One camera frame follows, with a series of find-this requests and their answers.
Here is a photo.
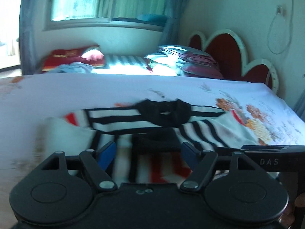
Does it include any red embroidered pillow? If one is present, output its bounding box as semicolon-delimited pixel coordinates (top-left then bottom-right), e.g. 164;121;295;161
42;45;105;72

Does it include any wall charger with cable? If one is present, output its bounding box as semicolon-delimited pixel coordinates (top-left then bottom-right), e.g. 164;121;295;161
266;0;295;55

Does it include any red heart-shaped headboard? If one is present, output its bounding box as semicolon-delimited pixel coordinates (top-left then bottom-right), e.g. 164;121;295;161
188;29;279;93

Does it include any far right blue curtain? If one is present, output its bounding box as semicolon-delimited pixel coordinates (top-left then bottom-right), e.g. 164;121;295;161
294;91;305;122

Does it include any floral white bed sheet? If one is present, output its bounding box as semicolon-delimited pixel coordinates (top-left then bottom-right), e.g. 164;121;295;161
1;73;304;228

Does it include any blue curtain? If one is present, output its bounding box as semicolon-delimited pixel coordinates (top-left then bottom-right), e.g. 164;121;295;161
19;0;36;76
294;91;305;122
159;0;190;46

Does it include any light blue cloth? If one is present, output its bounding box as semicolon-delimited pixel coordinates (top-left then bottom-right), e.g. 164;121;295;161
48;62;94;73

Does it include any aluminium sliding window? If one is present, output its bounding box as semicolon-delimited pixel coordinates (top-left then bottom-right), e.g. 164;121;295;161
46;0;167;31

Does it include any folded maroon quilt stack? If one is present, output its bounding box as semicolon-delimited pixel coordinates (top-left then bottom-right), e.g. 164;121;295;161
145;45;223;80

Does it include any striped grey white mattress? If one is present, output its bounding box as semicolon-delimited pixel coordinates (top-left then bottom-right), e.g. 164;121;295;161
92;54;152;75

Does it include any striped knit children's sweater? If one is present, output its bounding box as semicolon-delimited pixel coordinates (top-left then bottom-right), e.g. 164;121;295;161
43;99;258;183

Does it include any left blue curtain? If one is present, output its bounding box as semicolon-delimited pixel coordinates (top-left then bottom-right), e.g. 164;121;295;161
19;0;36;76

